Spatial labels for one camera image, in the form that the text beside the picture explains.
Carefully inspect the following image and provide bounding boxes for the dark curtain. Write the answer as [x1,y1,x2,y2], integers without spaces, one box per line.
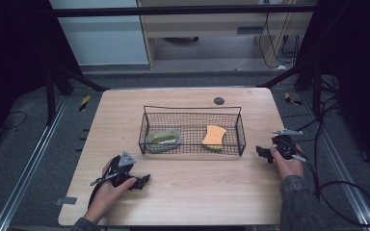
[300,0,370,179]
[0,0,82,158]

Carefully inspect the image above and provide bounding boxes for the green soap dish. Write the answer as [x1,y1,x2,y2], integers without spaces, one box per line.
[145,128,183,154]

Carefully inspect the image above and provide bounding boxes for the grey tape patch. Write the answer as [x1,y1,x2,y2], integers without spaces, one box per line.
[55,196,78,206]

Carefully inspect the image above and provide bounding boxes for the metal floor rail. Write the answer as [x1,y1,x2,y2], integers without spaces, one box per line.
[302,94,370,231]
[0,95,70,231]

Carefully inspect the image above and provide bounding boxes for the white cabinet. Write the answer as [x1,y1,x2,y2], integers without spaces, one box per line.
[48,0,150,67]

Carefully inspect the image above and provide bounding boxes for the black cables under desk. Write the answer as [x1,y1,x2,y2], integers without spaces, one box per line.
[257,12,304,69]

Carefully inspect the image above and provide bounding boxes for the black wire mesh basket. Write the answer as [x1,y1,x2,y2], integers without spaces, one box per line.
[138,105,247,156]

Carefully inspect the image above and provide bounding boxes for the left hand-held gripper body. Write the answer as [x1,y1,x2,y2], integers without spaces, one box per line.
[108,150,138,189]

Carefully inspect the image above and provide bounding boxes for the hand-held gripper cable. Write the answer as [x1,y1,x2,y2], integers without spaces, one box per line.
[289,153,370,227]
[88,172,120,210]

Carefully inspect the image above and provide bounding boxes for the green and yellow sponge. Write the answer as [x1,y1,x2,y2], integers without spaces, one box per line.
[200,124,228,152]

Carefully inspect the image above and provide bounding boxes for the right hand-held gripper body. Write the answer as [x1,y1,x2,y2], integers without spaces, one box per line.
[271,128,304,161]

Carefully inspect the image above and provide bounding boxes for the black horizontal frame bar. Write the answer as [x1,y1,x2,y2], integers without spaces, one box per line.
[52,4,318,18]

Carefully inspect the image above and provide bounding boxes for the thin black floor cable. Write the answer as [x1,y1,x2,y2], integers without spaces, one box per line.
[0,110,29,133]

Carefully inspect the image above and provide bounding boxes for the person's left hand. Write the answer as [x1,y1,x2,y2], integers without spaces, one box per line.
[83,157,139,224]

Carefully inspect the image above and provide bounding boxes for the black and yellow tape strip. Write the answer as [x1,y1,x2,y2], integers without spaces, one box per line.
[283,91,304,107]
[78,94,92,113]

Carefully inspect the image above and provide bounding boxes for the right hand-held gripper cable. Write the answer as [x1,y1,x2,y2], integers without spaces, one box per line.
[289,153,370,227]

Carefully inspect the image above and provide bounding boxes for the left hand-held gripper cable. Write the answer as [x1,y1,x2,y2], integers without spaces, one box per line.
[88,172,120,210]

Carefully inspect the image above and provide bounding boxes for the black floor cables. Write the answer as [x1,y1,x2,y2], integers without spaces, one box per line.
[282,94,345,144]

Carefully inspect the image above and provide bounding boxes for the black metal stand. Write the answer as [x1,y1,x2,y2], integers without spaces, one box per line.
[44,64,111,127]
[257,59,325,117]

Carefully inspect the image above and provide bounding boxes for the person's right hand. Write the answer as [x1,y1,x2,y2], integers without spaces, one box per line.
[269,143,304,180]

